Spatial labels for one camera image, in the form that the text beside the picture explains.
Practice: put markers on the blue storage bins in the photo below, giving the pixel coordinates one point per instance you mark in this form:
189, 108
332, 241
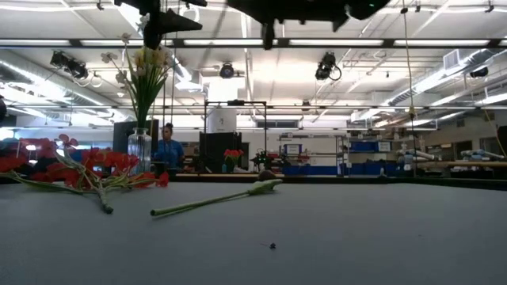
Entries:
317, 171

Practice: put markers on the black table frame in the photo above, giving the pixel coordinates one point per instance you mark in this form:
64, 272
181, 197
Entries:
356, 180

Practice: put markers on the small dark debris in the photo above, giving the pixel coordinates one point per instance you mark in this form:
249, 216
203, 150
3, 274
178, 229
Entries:
272, 245

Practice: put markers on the wooden background bench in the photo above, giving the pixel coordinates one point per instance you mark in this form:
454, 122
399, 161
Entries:
463, 164

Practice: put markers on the red artificial flower spray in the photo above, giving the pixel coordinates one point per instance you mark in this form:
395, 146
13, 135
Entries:
93, 156

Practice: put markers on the black background robot arm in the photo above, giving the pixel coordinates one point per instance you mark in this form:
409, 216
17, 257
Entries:
263, 158

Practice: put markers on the red tulip bouquet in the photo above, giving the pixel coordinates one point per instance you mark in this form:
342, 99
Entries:
233, 153

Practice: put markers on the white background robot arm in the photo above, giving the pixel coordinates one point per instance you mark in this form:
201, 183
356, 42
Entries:
481, 154
412, 155

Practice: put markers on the clear glass vase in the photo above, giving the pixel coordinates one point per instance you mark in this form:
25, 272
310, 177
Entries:
139, 152

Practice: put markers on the thin black stand frame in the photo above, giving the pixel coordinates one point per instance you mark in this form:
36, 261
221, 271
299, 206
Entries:
235, 103

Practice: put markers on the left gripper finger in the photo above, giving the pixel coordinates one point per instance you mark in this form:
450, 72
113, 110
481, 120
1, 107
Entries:
172, 16
178, 28

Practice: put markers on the ceiling air vent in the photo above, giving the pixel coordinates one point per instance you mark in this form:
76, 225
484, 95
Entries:
451, 59

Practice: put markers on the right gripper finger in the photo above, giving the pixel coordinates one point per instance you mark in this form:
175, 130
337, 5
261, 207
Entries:
251, 6

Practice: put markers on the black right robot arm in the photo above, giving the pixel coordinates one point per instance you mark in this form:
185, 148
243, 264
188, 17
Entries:
368, 8

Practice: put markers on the overhead light bar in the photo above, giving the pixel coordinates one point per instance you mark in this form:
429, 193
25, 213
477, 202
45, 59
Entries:
283, 42

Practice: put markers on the person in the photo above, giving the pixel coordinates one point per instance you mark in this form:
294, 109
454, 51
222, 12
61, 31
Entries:
169, 152

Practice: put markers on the blue shelf bin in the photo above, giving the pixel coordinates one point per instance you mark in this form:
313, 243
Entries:
364, 146

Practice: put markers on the dark artificial tulip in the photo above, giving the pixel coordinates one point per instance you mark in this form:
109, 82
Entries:
263, 186

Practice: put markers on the white blossom flower spray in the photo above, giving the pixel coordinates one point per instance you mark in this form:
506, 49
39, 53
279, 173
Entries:
144, 91

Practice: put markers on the black ceiling spotlight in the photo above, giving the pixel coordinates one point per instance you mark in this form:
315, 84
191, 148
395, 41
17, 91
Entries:
326, 65
226, 70
69, 65
479, 72

